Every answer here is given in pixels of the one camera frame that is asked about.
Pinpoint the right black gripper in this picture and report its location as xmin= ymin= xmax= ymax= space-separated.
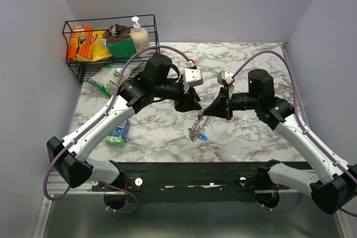
xmin=203 ymin=86 xmax=260 ymax=120

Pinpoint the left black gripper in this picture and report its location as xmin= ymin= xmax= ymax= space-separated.
xmin=154 ymin=80 xmax=202 ymax=113

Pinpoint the metal disc with keyrings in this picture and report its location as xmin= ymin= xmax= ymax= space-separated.
xmin=188 ymin=112 xmax=212 ymax=142

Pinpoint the key with blue tag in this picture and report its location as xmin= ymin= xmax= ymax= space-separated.
xmin=197 ymin=133 xmax=208 ymax=142

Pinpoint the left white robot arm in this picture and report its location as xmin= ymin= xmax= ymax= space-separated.
xmin=46 ymin=54 xmax=203 ymax=191

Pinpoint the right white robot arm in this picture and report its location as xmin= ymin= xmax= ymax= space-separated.
xmin=203 ymin=69 xmax=356 ymax=214

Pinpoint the blue green tissue pack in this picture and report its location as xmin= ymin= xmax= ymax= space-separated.
xmin=105 ymin=120 xmax=130 ymax=147

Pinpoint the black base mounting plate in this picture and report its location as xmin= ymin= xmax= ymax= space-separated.
xmin=91 ymin=161 xmax=307 ymax=204

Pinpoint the beige pump soap bottle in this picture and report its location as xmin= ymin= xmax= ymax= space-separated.
xmin=131 ymin=16 xmax=150 ymax=52

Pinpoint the green white snack bag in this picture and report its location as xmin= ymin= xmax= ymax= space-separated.
xmin=85 ymin=64 xmax=140 ymax=96

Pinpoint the green and brown bag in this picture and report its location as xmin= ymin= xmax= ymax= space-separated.
xmin=103 ymin=24 xmax=137 ymax=60

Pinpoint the yellow chips bag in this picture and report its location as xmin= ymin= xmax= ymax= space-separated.
xmin=76 ymin=28 xmax=112 ymax=62

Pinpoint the orange razor package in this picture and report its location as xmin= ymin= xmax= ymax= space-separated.
xmin=67 ymin=25 xmax=93 ymax=61

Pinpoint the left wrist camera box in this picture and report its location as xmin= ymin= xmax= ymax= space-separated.
xmin=183 ymin=68 xmax=204 ymax=94

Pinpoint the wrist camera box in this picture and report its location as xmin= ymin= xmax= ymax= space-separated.
xmin=183 ymin=68 xmax=204 ymax=94
xmin=217 ymin=70 xmax=235 ymax=98

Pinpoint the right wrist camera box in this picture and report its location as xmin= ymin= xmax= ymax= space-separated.
xmin=217 ymin=70 xmax=235 ymax=98

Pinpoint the black wire basket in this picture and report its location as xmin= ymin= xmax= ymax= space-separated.
xmin=62 ymin=14 xmax=160 ymax=83

